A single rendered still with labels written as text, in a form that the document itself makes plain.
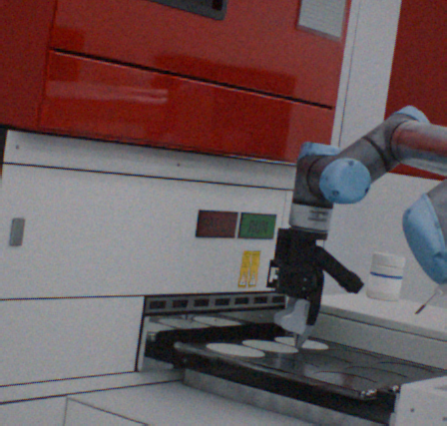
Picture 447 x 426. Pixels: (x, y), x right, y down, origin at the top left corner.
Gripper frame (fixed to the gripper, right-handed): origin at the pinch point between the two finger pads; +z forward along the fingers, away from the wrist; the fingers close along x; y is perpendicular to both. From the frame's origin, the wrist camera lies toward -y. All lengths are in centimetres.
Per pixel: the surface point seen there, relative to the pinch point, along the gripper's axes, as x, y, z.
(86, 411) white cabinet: 19.2, 41.8, 10.7
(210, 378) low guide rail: 5.8, 18.2, 6.8
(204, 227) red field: -1.9, 20.7, -18.0
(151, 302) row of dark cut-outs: 4.5, 29.9, -5.0
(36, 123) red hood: 31, 57, -32
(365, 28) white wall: -307, -136, -92
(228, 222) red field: -6.3, 14.9, -19.1
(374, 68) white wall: -316, -147, -76
